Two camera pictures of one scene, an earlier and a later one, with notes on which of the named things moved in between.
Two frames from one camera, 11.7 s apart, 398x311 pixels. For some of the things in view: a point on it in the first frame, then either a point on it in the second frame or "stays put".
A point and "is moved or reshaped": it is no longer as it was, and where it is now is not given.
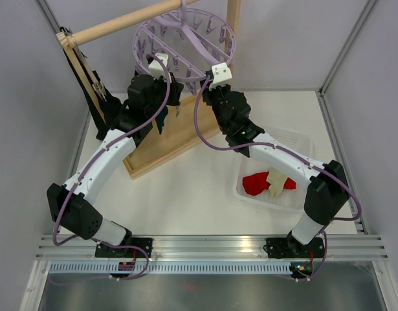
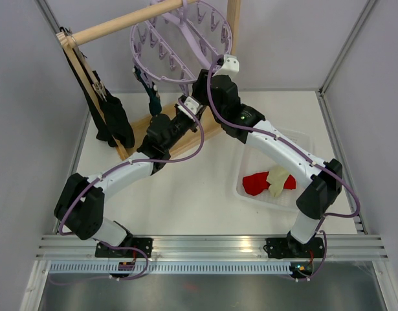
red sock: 257,183 stays put
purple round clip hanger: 194,40 is moved or reshaped
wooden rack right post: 234,19 stays put
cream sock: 277,179 stays put
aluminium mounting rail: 213,247 stays put
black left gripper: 175,89 -> 194,126
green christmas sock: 159,120 is moved or reshaped
